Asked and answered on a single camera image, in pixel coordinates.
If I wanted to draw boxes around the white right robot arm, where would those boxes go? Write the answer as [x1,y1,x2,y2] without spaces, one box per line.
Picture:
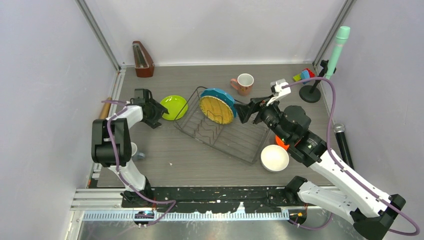
[234,97,406,240]

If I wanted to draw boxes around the grey blue mug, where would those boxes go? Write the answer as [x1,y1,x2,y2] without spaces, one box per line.
[131,142,146,161]

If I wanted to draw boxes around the lime green plate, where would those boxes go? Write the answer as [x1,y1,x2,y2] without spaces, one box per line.
[160,95,189,121]

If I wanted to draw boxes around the colourful toy blocks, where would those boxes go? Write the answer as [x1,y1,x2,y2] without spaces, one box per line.
[292,68,316,82]

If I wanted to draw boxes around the black microphone stand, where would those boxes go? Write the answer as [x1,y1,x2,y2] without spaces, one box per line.
[299,60,329,103]

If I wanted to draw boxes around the pink mug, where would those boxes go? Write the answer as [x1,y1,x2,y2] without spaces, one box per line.
[230,73,255,96]

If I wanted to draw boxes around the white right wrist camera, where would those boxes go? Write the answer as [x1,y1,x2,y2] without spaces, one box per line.
[266,78,291,106]

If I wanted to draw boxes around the blue polka dot plate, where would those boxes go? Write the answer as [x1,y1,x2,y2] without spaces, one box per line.
[200,88,237,118]

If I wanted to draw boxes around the white bowl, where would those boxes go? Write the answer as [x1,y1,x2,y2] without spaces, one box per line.
[260,144,290,172]

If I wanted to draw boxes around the orange bowl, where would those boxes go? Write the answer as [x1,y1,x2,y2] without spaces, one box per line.
[274,135,289,151]

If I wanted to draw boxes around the yellow woven pattern plate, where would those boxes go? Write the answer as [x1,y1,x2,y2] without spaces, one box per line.
[199,96,235,125]

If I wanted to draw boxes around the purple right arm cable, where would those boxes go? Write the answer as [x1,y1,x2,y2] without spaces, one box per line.
[281,76,421,237]

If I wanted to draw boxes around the brown metronome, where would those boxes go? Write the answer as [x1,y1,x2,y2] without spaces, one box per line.
[132,40,155,78]

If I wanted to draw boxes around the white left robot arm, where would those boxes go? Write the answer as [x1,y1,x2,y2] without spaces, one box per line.
[91,88,169,207]

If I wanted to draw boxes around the black handheld microphone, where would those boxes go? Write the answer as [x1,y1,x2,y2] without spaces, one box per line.
[333,123,354,169]

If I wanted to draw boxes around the wooden rolling pin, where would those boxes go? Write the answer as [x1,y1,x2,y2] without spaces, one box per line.
[98,97,112,119]

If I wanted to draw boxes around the black wire dish rack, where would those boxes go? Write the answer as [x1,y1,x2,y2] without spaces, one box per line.
[173,86,270,164]

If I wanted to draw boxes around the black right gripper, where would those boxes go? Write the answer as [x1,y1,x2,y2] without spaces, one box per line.
[233,94,291,144]

